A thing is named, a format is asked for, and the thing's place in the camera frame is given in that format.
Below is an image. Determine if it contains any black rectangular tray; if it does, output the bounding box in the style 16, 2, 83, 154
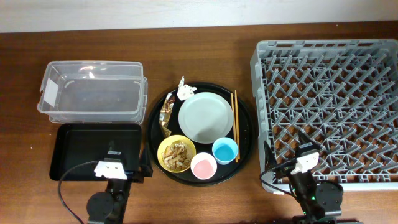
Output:
49, 123, 142, 181

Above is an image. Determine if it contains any yellow bowl with food scraps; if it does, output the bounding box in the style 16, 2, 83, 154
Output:
157, 135, 197, 173

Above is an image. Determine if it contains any black round tray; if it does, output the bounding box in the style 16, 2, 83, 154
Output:
146, 82, 256, 187

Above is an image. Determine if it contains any pink cup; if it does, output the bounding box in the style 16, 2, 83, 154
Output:
190, 152, 217, 180

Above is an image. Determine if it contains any grey dishwasher rack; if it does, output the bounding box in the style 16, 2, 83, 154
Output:
250, 39, 397, 191

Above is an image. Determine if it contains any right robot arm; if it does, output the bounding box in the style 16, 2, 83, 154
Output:
260, 131, 343, 224

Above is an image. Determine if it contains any grey round plate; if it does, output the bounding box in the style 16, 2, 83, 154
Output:
178, 92, 234, 144

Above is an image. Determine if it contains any clear plastic bin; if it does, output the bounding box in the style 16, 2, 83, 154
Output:
37, 60, 148, 124

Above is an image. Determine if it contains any right wooden chopstick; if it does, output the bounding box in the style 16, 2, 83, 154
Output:
234, 90, 241, 162

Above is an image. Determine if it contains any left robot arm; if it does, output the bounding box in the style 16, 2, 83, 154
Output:
86, 146, 153, 224

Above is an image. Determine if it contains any crumpled white tissue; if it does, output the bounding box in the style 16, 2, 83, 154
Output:
177, 77, 197, 101

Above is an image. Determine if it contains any left wooden chopstick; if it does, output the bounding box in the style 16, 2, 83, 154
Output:
231, 93, 239, 163

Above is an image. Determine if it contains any brown gold snack wrapper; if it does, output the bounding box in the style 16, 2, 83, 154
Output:
159, 93, 175, 138

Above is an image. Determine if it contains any light blue cup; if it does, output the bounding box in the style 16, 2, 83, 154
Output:
212, 137, 238, 165

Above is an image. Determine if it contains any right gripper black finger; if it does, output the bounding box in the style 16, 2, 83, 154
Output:
298, 130, 320, 149
264, 141, 277, 170

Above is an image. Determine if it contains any wooden chopstick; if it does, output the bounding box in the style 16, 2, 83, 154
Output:
234, 90, 241, 162
231, 93, 239, 163

